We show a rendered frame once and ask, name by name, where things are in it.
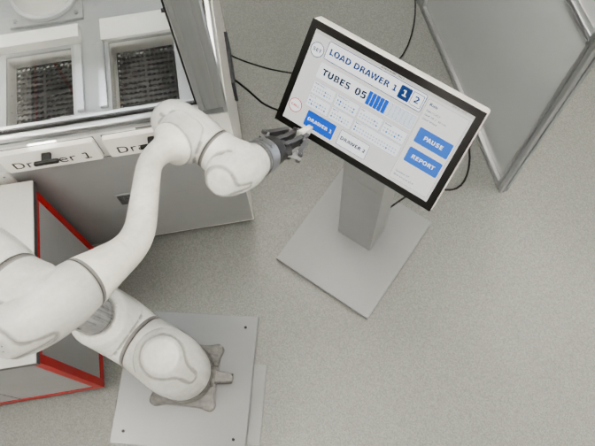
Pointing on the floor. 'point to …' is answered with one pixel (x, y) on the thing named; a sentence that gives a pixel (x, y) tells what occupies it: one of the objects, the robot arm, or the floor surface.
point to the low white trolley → (49, 365)
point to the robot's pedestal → (257, 404)
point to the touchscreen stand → (354, 241)
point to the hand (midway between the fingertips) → (303, 133)
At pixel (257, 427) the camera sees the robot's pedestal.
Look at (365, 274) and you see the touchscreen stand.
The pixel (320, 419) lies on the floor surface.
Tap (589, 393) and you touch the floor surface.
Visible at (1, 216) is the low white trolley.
